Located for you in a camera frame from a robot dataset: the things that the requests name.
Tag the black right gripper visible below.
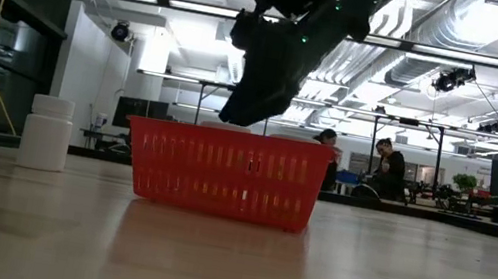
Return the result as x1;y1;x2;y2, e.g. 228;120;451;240
216;0;372;144

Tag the white plastic pill bottle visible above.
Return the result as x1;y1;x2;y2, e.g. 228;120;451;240
14;91;78;176

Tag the red plastic basket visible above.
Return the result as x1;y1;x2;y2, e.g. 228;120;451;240
115;112;336;238

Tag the person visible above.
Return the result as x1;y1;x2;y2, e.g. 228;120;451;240
365;135;413;204
304;125;347;194

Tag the blue box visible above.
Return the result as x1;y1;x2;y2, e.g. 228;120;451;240
335;169;362;186

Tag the black ceiling spotlight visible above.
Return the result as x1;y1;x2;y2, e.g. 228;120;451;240
476;116;498;135
431;61;479;98

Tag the green potted plant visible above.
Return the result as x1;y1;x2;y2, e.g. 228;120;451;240
450;171;480;196

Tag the black ceiling camera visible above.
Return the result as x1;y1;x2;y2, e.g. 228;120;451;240
108;18;134;44

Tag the black overhead frame bar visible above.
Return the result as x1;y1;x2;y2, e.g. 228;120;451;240
85;0;498;70

